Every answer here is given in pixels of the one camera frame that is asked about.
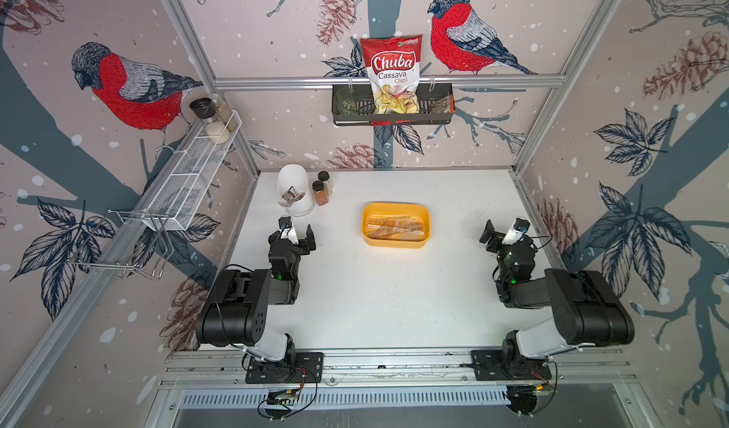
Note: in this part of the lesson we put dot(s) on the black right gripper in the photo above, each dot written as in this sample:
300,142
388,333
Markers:
487,234

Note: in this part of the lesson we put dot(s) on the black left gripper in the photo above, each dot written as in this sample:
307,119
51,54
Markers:
306,245

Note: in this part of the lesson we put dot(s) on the yellow plastic storage box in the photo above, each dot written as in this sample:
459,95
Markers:
376,210

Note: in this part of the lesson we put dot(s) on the long clear stencil ruler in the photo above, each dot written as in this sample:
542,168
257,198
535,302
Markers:
394,228

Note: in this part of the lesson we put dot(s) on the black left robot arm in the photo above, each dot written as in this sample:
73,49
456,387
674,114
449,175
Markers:
235,312

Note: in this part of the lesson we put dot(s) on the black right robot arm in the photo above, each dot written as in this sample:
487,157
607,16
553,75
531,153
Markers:
585,311

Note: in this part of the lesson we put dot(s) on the brown spice bottle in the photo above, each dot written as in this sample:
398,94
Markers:
320,193

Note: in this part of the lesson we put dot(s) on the white egg-shaped container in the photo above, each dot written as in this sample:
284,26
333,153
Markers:
294,190

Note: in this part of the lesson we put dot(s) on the glass jar on shelf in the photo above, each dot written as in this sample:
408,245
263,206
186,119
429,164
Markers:
224,111

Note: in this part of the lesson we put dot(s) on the black lid spice jar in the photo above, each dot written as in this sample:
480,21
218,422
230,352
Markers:
204,109

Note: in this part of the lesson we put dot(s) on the red Chuba cassava chips bag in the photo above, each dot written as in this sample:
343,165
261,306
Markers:
393,69

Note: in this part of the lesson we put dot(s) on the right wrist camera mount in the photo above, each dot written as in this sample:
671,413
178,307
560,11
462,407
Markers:
516,232

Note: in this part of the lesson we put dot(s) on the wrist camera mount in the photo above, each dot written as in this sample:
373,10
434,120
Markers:
287,231
516,232

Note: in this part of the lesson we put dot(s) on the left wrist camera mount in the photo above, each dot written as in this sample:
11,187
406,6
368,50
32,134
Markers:
287,231

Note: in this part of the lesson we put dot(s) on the white wire mesh shelf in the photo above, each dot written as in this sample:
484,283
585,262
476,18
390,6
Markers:
175,204

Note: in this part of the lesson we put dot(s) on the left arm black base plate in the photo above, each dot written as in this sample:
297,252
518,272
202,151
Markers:
295,368

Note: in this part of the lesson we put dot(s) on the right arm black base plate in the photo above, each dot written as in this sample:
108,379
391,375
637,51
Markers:
491,365

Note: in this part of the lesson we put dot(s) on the chrome wire rack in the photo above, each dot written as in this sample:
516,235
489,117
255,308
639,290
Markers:
133,243

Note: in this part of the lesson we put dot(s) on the black wire wall basket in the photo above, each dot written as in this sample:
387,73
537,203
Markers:
359,105

